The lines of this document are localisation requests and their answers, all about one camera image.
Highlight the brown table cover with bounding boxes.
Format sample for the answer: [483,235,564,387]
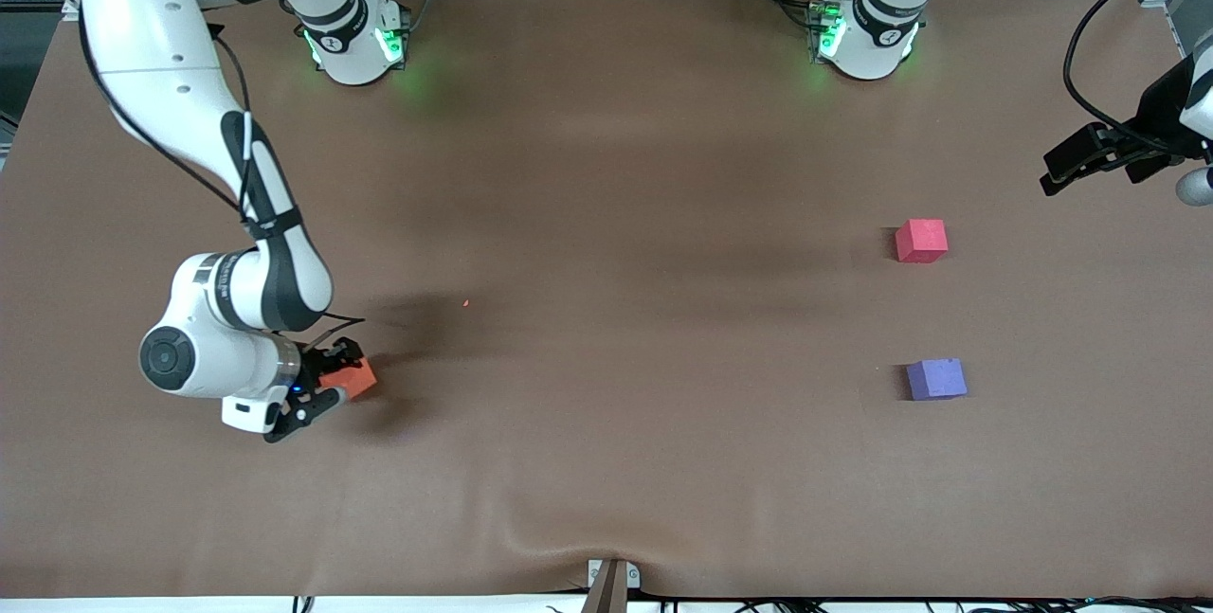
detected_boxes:
[0,0,1213,600]

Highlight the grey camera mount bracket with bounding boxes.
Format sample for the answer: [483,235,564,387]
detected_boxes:
[588,558,642,613]

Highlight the purple foam block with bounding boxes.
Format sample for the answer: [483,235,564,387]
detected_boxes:
[906,357,969,402]

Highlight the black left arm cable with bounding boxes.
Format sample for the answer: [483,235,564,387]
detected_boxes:
[1063,0,1213,156]

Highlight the orange foam block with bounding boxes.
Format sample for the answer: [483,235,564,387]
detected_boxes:
[320,357,378,403]

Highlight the red foam block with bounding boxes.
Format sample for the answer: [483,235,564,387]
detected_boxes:
[895,219,949,264]

